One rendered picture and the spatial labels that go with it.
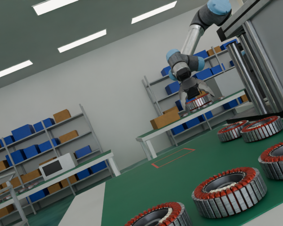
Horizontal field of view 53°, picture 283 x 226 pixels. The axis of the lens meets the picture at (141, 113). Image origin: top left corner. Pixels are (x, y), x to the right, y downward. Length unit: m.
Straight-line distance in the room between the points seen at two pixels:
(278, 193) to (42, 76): 7.75
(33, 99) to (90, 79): 1.58
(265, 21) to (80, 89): 7.12
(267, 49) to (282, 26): 0.10
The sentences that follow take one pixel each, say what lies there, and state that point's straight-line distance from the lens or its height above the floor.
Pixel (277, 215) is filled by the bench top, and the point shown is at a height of 0.75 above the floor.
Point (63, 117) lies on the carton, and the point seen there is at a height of 1.85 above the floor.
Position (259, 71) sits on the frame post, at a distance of 1.00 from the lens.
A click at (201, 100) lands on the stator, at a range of 1.15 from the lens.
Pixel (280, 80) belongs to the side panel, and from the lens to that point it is 0.93.
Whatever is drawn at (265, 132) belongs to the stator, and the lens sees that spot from 0.80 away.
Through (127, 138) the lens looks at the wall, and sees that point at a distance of 7.68.
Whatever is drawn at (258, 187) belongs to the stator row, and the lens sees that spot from 0.45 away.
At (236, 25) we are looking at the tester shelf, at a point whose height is 1.08.
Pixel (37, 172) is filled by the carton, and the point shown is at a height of 0.88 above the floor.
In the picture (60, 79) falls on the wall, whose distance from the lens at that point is 7.93.
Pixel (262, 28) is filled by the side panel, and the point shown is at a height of 1.03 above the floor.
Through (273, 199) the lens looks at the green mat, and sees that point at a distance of 0.45.
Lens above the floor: 0.92
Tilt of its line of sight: 2 degrees up
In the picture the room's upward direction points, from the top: 25 degrees counter-clockwise
